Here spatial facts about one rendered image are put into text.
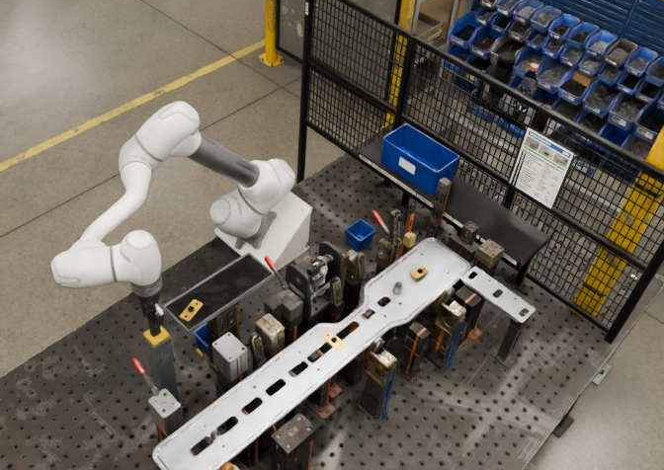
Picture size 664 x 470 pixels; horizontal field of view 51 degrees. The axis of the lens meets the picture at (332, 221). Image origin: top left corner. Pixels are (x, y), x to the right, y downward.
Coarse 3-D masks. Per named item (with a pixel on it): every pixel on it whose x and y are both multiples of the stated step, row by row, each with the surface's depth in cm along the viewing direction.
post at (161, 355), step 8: (144, 344) 225; (160, 344) 222; (168, 344) 225; (152, 352) 223; (160, 352) 224; (168, 352) 228; (152, 360) 228; (160, 360) 227; (168, 360) 231; (152, 368) 235; (160, 368) 231; (168, 368) 234; (160, 376) 233; (168, 376) 237; (160, 384) 238; (168, 384) 240; (176, 384) 244; (176, 392) 247
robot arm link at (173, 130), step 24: (168, 120) 230; (192, 120) 233; (144, 144) 232; (168, 144) 233; (192, 144) 239; (216, 144) 254; (216, 168) 257; (240, 168) 265; (264, 168) 277; (288, 168) 283; (240, 192) 286; (264, 192) 277; (288, 192) 286
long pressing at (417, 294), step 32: (416, 256) 275; (448, 256) 276; (384, 288) 262; (416, 288) 263; (352, 320) 251; (384, 320) 252; (288, 352) 239; (352, 352) 241; (256, 384) 230; (288, 384) 230; (320, 384) 232; (224, 416) 221; (256, 416) 222; (160, 448) 212; (224, 448) 213
